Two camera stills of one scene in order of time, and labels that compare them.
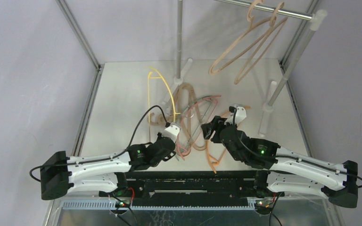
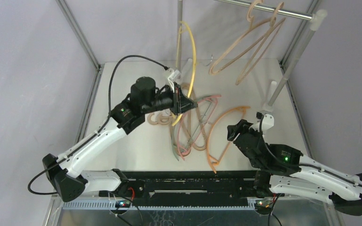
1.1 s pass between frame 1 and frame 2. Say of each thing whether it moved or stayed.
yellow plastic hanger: moved
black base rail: stayed
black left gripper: moved
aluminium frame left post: stayed
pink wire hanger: stayed
